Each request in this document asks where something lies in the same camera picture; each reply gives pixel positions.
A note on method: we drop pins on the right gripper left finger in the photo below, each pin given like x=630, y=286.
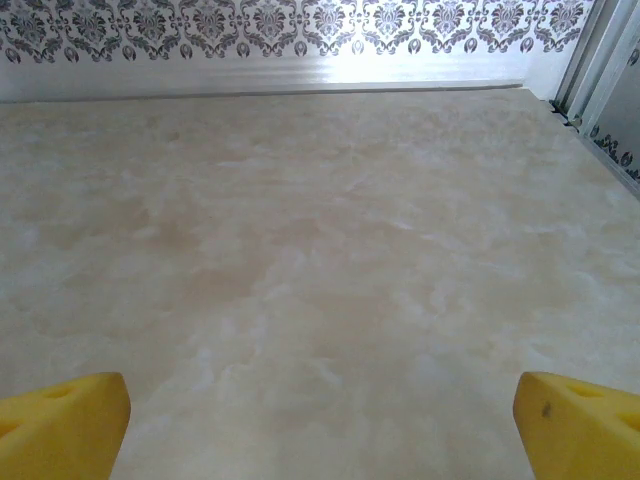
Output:
x=65, y=425

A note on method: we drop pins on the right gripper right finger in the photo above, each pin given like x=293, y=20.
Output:
x=580, y=430

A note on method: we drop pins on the aluminium side rail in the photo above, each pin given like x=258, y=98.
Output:
x=612, y=157

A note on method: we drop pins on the aluminium frame corner post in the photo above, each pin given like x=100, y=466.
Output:
x=597, y=55

